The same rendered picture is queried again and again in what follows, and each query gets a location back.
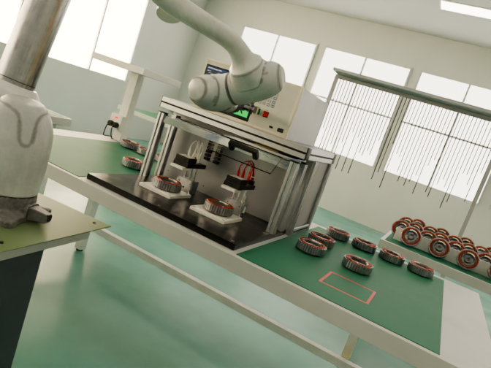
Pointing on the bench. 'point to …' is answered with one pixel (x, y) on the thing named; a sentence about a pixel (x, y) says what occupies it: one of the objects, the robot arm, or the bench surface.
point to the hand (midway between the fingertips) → (253, 109)
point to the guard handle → (243, 148)
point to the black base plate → (229, 232)
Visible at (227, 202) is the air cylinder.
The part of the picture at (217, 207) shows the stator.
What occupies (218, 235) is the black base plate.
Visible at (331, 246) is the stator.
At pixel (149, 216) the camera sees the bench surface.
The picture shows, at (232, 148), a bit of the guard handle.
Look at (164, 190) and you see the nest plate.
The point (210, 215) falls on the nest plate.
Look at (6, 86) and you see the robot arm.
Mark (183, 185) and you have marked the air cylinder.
